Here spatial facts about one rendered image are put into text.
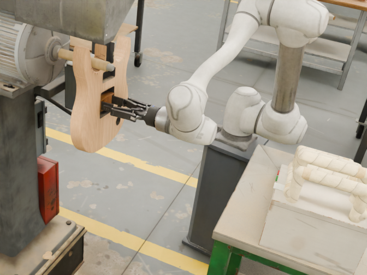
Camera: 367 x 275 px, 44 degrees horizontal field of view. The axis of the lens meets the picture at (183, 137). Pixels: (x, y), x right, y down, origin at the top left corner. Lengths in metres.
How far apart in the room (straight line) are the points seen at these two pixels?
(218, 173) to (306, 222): 1.06
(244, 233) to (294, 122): 0.82
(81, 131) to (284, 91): 0.87
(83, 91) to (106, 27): 0.32
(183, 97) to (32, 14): 0.50
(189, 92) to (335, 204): 0.52
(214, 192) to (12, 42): 1.28
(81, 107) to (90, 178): 1.54
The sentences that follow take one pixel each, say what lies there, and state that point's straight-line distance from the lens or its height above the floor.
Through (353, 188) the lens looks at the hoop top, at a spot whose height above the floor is 1.20.
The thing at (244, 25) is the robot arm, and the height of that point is 1.37.
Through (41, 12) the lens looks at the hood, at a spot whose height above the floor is 1.43.
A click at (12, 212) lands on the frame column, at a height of 0.52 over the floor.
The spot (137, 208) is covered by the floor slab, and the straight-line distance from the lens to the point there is 2.83.
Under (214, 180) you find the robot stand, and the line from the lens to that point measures 2.31.
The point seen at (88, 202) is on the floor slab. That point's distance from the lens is 2.87.
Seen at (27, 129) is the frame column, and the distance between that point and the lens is 1.89.
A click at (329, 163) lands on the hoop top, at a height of 1.20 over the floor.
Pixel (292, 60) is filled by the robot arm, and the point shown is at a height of 1.24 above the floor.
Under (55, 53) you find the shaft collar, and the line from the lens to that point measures 1.58.
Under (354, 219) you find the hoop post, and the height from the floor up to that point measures 1.11.
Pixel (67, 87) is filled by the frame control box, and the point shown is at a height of 1.02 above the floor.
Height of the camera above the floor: 1.84
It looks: 31 degrees down
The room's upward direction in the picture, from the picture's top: 9 degrees clockwise
